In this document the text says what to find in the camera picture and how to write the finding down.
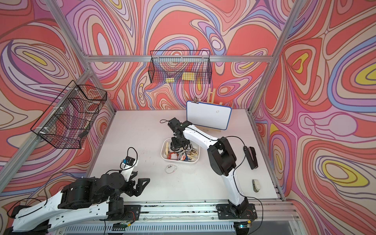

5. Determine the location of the white orange strap watch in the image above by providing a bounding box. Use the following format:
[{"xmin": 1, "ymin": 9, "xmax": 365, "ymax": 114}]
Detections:
[{"xmin": 178, "ymin": 151, "xmax": 189, "ymax": 162}]

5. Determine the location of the cream strap gold watch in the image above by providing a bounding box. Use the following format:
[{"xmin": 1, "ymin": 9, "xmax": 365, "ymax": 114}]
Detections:
[{"xmin": 187, "ymin": 148, "xmax": 198, "ymax": 162}]

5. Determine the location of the white pink strap watch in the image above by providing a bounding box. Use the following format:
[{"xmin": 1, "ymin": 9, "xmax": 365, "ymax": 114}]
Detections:
[{"xmin": 165, "ymin": 164, "xmax": 177, "ymax": 174}]

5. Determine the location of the red translucent watch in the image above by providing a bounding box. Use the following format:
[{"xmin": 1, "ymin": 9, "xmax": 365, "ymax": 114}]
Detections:
[{"xmin": 167, "ymin": 152, "xmax": 179, "ymax": 161}]

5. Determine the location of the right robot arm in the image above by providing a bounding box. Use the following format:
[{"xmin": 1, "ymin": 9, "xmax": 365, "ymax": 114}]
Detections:
[{"xmin": 167, "ymin": 117, "xmax": 249, "ymax": 218}]

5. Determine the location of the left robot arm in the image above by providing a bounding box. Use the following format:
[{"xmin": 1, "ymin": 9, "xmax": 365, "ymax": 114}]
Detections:
[{"xmin": 4, "ymin": 172, "xmax": 150, "ymax": 235}]

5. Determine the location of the white plastic storage box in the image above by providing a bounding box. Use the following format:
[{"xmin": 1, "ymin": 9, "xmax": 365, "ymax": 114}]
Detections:
[{"xmin": 161, "ymin": 139, "xmax": 200, "ymax": 165}]

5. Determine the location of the wooden easel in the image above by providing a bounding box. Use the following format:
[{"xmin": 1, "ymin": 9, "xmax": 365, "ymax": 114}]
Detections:
[{"xmin": 192, "ymin": 88, "xmax": 223, "ymax": 132}]

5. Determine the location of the yellow sticky note small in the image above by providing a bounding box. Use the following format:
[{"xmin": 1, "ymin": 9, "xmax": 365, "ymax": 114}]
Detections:
[{"xmin": 165, "ymin": 78, "xmax": 175, "ymax": 83}]

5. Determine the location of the yellow sticky note large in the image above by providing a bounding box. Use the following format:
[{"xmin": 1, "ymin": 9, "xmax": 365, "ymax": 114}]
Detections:
[{"xmin": 182, "ymin": 72, "xmax": 195, "ymax": 81}]

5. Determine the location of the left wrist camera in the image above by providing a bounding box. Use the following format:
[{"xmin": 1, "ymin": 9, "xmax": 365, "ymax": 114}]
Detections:
[{"xmin": 120, "ymin": 156, "xmax": 136, "ymax": 169}]

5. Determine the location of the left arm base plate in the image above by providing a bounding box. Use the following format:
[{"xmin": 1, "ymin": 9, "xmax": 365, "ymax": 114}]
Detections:
[{"xmin": 105, "ymin": 203, "xmax": 141, "ymax": 222}]

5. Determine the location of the small whiteboard blue frame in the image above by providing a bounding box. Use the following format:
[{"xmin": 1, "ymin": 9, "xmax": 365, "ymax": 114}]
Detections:
[{"xmin": 186, "ymin": 101, "xmax": 232, "ymax": 130}]

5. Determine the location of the black wire basket back wall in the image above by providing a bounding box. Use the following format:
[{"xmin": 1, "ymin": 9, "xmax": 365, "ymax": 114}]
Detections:
[{"xmin": 148, "ymin": 50, "xmax": 212, "ymax": 84}]

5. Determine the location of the black wire basket wall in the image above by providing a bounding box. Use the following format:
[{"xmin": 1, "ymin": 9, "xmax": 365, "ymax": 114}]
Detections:
[
  {"xmin": 148, "ymin": 50, "xmax": 212, "ymax": 84},
  {"xmin": 30, "ymin": 81, "xmax": 107, "ymax": 149}
]

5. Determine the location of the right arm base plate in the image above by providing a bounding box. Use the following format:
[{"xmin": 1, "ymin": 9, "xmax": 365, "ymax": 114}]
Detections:
[{"xmin": 216, "ymin": 203, "xmax": 258, "ymax": 221}]

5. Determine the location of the black wire basket left wall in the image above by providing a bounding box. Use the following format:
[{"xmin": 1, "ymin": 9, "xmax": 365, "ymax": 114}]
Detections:
[{"xmin": 30, "ymin": 81, "xmax": 107, "ymax": 149}]

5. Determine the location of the aluminium rail front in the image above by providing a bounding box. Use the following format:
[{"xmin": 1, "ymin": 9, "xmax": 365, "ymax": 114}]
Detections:
[{"xmin": 55, "ymin": 200, "xmax": 303, "ymax": 233}]

